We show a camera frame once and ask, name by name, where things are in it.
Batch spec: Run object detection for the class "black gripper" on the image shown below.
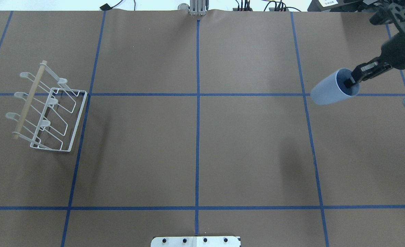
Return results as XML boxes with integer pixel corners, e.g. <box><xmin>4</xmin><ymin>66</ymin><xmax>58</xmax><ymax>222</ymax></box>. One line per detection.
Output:
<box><xmin>344</xmin><ymin>32</ymin><xmax>405</xmax><ymax>89</ymax></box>

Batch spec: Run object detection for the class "light blue plastic cup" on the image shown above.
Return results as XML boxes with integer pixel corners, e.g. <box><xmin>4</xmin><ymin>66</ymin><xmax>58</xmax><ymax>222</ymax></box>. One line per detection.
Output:
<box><xmin>310</xmin><ymin>68</ymin><xmax>360</xmax><ymax>105</ymax></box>

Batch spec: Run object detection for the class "small metal tin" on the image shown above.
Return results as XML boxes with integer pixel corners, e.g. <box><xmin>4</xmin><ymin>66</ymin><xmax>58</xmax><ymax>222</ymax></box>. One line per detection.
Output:
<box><xmin>177</xmin><ymin>3</ymin><xmax>189</xmax><ymax>10</ymax></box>

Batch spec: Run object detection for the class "small black device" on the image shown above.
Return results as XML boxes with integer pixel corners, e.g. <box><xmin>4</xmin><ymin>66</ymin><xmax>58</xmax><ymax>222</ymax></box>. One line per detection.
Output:
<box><xmin>100</xmin><ymin>3</ymin><xmax>113</xmax><ymax>11</ymax></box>

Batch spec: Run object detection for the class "aluminium frame post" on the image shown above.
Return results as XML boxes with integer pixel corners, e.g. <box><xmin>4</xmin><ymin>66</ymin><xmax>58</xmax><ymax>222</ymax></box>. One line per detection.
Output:
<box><xmin>189</xmin><ymin>0</ymin><xmax>209</xmax><ymax>16</ymax></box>

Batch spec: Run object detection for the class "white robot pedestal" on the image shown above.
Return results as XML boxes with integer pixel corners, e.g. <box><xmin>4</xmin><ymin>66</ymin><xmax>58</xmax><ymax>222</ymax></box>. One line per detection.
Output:
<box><xmin>150</xmin><ymin>236</ymin><xmax>242</xmax><ymax>247</ymax></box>

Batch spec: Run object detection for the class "white wire cup holder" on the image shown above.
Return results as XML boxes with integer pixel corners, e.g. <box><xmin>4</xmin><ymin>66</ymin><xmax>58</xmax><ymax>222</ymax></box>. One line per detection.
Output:
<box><xmin>5</xmin><ymin>60</ymin><xmax>89</xmax><ymax>153</ymax></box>

